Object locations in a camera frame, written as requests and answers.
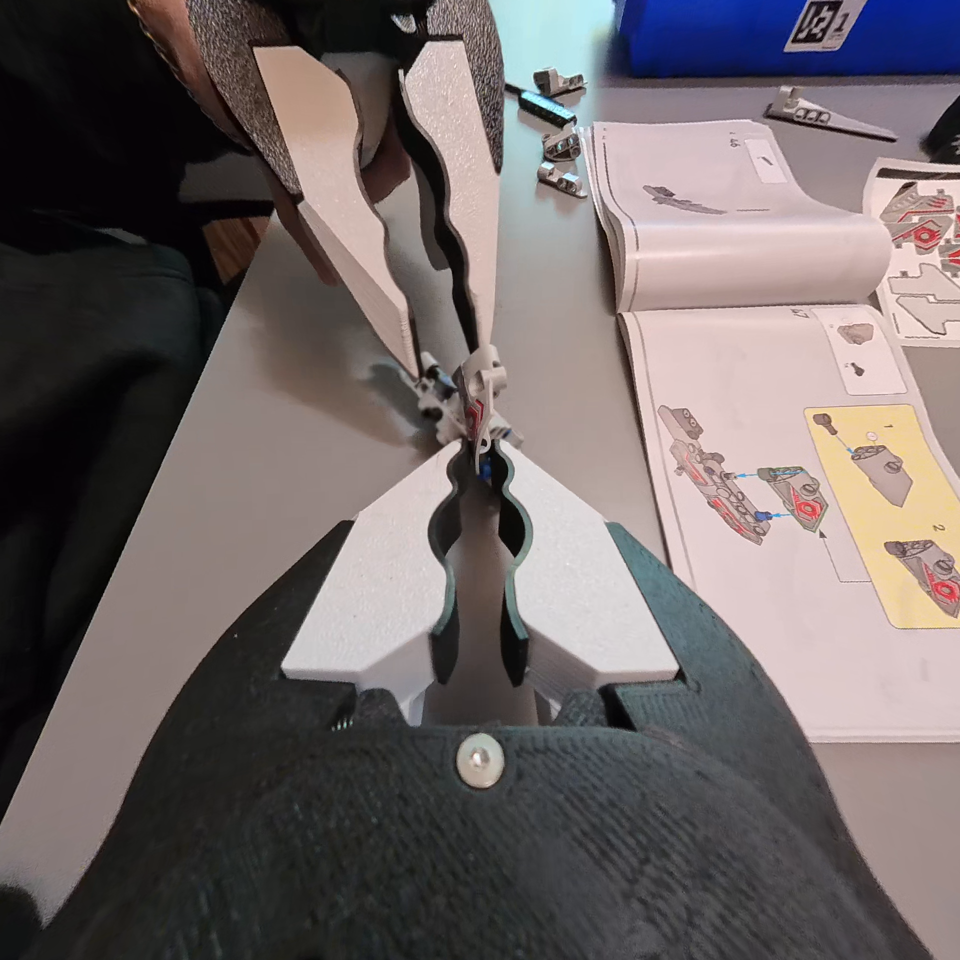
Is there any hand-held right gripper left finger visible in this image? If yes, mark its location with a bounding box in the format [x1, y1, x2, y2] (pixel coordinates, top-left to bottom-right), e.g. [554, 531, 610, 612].
[281, 441, 465, 727]

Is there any blue box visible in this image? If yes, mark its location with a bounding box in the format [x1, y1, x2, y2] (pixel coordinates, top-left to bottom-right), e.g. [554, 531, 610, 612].
[613, 0, 960, 79]

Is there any toy sticker sheet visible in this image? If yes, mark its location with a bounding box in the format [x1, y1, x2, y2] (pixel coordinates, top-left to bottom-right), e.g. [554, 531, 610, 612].
[861, 156, 960, 348]

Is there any black toy part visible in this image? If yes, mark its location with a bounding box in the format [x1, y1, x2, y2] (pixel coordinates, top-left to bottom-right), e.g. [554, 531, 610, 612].
[921, 111, 960, 165]

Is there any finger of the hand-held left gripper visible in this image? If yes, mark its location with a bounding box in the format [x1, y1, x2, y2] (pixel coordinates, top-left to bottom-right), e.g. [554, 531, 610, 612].
[397, 33, 504, 357]
[253, 46, 419, 380]

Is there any person's dark clothing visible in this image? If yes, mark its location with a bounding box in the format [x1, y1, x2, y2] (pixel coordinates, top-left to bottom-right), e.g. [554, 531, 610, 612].
[0, 0, 252, 796]

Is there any grey toy brick assembly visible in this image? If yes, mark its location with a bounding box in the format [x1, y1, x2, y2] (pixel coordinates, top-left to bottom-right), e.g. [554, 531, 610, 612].
[414, 343, 528, 483]

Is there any grey wedge toy panel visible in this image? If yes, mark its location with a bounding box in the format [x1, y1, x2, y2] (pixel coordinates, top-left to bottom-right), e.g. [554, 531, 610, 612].
[763, 84, 899, 144]

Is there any grey desk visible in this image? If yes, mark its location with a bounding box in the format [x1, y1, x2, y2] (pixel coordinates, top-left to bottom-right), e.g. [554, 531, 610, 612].
[0, 0, 960, 960]

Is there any black toy axle piece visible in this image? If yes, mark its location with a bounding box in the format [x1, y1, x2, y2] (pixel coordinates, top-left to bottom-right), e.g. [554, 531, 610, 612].
[504, 81, 579, 126]

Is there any person's left hand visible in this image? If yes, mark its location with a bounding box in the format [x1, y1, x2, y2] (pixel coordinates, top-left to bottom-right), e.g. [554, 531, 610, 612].
[183, 45, 340, 290]

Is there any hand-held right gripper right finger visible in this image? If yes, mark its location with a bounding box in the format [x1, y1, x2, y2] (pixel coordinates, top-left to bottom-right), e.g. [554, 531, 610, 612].
[491, 441, 680, 725]

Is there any open instruction booklet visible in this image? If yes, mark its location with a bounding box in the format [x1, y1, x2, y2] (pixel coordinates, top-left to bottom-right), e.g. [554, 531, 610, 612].
[579, 118, 960, 745]

